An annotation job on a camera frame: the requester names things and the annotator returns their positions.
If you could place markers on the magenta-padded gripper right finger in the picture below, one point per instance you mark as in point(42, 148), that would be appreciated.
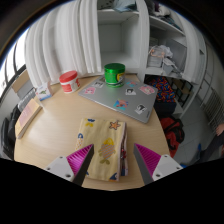
point(158, 165)

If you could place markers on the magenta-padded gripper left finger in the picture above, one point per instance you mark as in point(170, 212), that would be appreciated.
point(65, 166)

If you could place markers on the red and black bag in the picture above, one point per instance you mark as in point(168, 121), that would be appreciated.
point(173, 135)

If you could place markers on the yellow and pink book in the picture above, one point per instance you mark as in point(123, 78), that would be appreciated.
point(28, 116)

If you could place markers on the black backpack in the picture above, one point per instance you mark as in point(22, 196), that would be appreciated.
point(10, 133)

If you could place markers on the person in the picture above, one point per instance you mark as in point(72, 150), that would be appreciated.
point(218, 131)

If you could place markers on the colourful patterned bag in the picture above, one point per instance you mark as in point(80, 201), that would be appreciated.
point(163, 89)

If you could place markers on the small white and blue box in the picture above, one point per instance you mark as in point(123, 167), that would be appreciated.
point(43, 91)

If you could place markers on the silver laptop with stickers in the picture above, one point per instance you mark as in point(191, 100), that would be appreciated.
point(106, 96)

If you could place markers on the white jar with red lid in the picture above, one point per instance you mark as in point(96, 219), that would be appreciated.
point(70, 82)

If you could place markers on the brown cardboard box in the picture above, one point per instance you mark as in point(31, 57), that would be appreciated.
point(20, 81)

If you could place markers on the green metal can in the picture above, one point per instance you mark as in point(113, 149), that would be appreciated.
point(114, 75)

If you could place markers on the dark-framed window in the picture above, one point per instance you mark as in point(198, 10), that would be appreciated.
point(10, 66)

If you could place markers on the white curtain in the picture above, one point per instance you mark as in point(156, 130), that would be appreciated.
point(63, 43)

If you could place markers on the white shelf unit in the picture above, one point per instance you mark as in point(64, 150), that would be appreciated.
point(133, 40)

